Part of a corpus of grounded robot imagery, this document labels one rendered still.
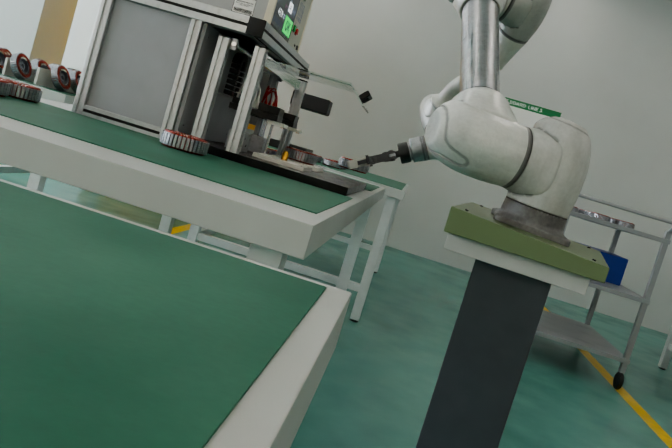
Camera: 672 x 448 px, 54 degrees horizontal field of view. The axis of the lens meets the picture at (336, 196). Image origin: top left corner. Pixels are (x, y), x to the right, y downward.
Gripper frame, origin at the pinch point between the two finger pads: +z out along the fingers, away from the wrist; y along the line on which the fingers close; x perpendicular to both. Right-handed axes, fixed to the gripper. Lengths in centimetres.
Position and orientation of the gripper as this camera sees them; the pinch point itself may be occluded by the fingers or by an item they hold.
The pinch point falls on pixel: (354, 164)
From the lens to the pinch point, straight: 236.4
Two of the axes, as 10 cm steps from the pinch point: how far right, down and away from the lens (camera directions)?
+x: -2.2, -9.7, -0.1
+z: -9.7, 2.2, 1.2
